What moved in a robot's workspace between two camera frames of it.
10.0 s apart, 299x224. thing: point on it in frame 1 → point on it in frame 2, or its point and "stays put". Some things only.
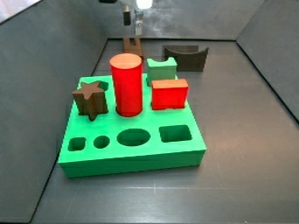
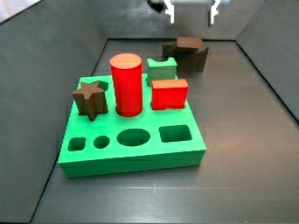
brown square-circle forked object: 132,48 → 188,45
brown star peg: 89,100 stays put
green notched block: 160,70 stays put
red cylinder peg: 125,69 stays put
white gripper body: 135,3 → 191,8
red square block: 169,94 stays put
